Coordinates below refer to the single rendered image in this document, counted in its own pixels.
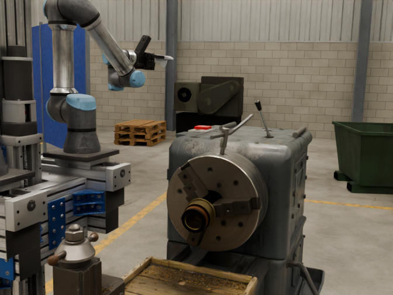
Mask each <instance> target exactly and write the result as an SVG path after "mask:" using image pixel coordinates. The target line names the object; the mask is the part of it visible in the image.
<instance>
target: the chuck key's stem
mask: <svg viewBox="0 0 393 295"><path fill-rule="evenodd" d="M222 133H225V136H224V137H221V139H220V155H224V153H225V148H226V147H227V139H228V134H229V128H222Z"/></svg>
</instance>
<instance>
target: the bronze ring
mask: <svg viewBox="0 0 393 295"><path fill-rule="evenodd" d="M215 218H216V212H215V209H214V207H213V205H212V204H211V203H210V202H209V201H207V200H206V199H203V198H195V199H193V200H191V201H190V202H189V203H188V205H187V207H186V209H185V211H184V213H183V215H182V218H181V219H182V224H183V226H184V227H185V229H187V230H188V231H189V232H192V233H199V232H201V231H203V230H205V229H206V228H207V227H209V226H210V225H212V224H213V222H214V221H215Z"/></svg>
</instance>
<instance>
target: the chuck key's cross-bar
mask: <svg viewBox="0 0 393 295"><path fill-rule="evenodd" d="M252 117H253V114H250V115H249V116H248V117H247V118H246V119H244V120H243V121H242V122H241V123H239V124H238V125H237V126H236V127H234V128H233V129H232V130H231V131H230V132H229V134H228V136H229V135H232V134H233V133H234V132H236V131H237V130H238V129H239V128H240V127H241V126H243V125H244V124H245V123H246V122H247V121H248V120H250V119H251V118H252ZM224 136H225V133H220V134H216V135H211V136H210V138H211V139H216V138H221V137H224Z"/></svg>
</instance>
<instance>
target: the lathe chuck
mask: <svg viewBox="0 0 393 295"><path fill-rule="evenodd" d="M218 153H220V152H218V151H217V152H208V153H204V154H202V155H199V156H197V157H195V158H192V159H190V160H188V161H187V162H186V163H185V164H187V163H188V162H189V164H190V165H191V167H192V168H193V170H194V171H195V172H196V174H197V175H198V177H199V178H200V180H201V181H202V182H203V184H204V186H205V187H206V189H207V190H212V191H215V192H217V193H219V194H220V195H221V196H222V198H247V197H259V202H260V209H257V210H252V211H251V213H249V214H235V215H224V216H223V217H222V218H215V221H214V222H213V224H212V225H210V226H209V227H207V230H206V232H205V235H204V237H203V239H202V241H201V244H200V246H199V248H200V249H203V250H205V251H210V252H226V251H230V250H232V249H235V248H237V247H239V246H240V245H242V244H244V243H245V242H246V241H247V240H248V239H249V238H250V237H251V235H252V234H253V232H254V231H255V230H256V229H257V228H258V226H259V225H260V223H261V221H262V219H263V217H264V213H265V210H266V192H265V189H264V186H263V183H262V181H261V178H260V177H259V175H258V174H257V172H256V171H255V170H254V169H253V167H252V166H251V165H250V164H248V163H247V162H246V161H245V160H243V159H242V158H241V157H238V156H236V155H234V154H231V153H228V152H225V153H224V154H225V155H227V156H222V155H217V154H218ZM185 164H184V165H185ZM184 165H183V166H184ZM183 166H181V167H179V168H178V169H177V170H176V171H175V173H174V174H173V176H172V178H171V180H170V182H169V184H168V189H167V209H168V214H169V216H170V219H171V222H172V223H173V225H174V227H175V228H176V230H177V231H178V232H179V234H180V235H181V236H182V237H183V238H184V239H185V240H187V238H188V235H189V232H188V230H187V229H185V227H184V226H183V224H182V219H181V218H182V215H183V213H184V211H185V209H186V207H187V205H188V203H189V202H188V201H187V199H186V197H187V194H186V192H185V191H184V189H183V187H185V186H184V184H183V183H182V181H181V180H180V178H179V177H178V176H177V174H179V173H180V172H182V171H181V169H180V168H182V167H183Z"/></svg>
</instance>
